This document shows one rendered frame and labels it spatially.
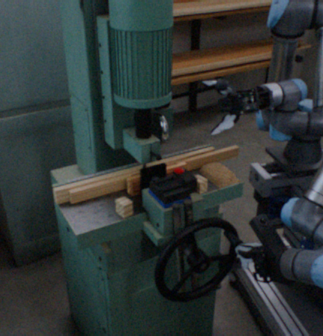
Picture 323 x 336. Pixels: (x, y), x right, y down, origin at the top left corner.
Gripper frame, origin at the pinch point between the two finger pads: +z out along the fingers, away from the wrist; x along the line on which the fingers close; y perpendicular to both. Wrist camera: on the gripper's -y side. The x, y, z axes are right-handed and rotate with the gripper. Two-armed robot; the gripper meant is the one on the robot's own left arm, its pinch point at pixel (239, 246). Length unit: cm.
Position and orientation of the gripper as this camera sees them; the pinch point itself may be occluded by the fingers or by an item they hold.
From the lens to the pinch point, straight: 126.3
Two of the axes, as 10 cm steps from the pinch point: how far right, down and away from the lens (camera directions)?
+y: 2.5, 9.7, 0.5
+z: -4.2, 0.6, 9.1
